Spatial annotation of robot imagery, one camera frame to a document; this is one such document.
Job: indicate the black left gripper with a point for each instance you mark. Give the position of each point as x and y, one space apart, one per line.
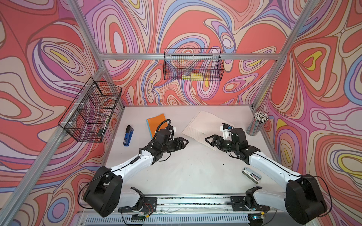
180 143

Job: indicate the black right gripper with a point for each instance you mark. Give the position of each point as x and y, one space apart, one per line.
215 137

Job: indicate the white lined notebook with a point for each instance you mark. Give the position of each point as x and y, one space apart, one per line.
203 125

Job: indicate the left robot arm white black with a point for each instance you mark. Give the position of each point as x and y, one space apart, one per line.
105 192

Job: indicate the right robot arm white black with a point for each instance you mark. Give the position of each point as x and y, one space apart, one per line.
301 196

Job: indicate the clear cup of pencils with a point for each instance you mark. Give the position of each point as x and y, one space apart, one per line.
258 121

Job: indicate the blue black stapler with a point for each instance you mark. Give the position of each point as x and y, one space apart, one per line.
128 135

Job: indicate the silver grey stapler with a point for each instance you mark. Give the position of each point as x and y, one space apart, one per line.
252 175

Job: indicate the yellow sticky notes pad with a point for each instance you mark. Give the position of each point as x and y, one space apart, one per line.
193 77

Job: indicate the black wire basket back wall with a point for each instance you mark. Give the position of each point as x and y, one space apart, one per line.
183 61

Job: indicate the black wire basket wall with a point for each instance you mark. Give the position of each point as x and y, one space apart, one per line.
183 61
89 115

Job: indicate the black wire basket left wall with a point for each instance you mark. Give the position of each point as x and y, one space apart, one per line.
89 115

